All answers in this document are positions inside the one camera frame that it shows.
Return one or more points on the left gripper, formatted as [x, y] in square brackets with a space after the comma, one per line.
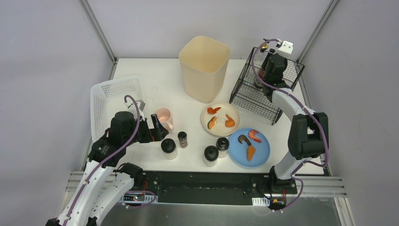
[152, 129]

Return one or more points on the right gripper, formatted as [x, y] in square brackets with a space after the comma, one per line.
[267, 88]

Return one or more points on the clear glass bottle gold cap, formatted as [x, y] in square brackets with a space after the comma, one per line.
[261, 55]

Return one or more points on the soy sauce bottle red label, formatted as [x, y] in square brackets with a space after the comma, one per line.
[259, 75]

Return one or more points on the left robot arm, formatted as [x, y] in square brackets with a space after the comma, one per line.
[89, 206]

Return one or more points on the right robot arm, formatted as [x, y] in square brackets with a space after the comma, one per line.
[308, 135]

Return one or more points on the black lid jar left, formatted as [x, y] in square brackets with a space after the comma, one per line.
[169, 149]

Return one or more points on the black lid jar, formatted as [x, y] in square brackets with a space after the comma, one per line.
[210, 156]
[222, 145]
[169, 149]

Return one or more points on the pink mug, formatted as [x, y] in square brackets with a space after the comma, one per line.
[165, 117]

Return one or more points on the small dark spice jar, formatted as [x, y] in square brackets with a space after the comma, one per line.
[182, 137]

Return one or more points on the orange dark food piece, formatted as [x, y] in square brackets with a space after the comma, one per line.
[212, 122]

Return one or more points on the black lid jar middle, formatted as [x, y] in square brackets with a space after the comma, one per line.
[210, 156]

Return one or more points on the orange food piece top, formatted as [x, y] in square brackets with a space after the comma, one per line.
[212, 111]

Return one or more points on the beige plate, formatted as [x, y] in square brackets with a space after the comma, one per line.
[220, 129]

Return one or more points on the white plastic basket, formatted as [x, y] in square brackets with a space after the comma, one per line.
[107, 98]

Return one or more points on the black lid jar right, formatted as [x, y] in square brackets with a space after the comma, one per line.
[222, 145]

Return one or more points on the beige plastic bin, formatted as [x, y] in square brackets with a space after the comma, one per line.
[203, 63]

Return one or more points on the orange curved food piece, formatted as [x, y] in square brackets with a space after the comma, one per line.
[229, 122]

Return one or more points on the red shrimp toy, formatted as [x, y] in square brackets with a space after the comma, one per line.
[253, 134]

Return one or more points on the dark curved food piece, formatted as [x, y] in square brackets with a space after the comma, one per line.
[243, 138]

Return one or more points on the blue plate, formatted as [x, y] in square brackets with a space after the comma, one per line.
[238, 151]

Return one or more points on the orange fried food piece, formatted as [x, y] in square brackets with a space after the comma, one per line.
[250, 152]

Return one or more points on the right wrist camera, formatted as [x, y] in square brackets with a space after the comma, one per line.
[285, 49]

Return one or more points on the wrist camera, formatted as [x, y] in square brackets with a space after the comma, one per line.
[285, 49]
[137, 104]

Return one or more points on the black wire basket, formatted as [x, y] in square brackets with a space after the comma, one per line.
[246, 95]

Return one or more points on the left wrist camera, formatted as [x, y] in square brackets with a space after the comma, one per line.
[137, 104]

